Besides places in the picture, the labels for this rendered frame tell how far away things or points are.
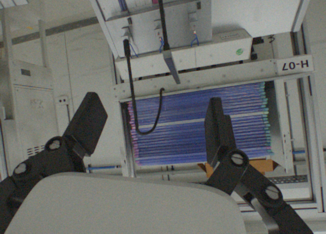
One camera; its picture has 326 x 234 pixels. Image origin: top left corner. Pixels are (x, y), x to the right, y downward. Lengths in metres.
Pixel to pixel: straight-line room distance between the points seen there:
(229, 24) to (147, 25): 0.29
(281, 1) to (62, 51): 2.69
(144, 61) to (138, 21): 0.13
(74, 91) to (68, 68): 0.36
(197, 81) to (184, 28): 0.19
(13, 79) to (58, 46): 1.73
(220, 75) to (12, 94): 1.17
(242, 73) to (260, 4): 0.23
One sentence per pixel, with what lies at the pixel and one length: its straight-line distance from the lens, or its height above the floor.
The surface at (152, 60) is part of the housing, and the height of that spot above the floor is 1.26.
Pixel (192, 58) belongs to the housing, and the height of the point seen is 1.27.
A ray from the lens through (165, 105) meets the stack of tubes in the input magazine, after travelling 0.61.
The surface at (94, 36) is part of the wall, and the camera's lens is 2.69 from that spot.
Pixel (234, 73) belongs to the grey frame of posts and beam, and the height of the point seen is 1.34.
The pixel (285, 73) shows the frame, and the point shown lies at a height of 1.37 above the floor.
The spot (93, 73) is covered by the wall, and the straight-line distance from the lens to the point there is 2.55.
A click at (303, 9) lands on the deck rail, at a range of 0.78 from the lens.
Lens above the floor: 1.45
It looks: level
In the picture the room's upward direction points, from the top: 173 degrees clockwise
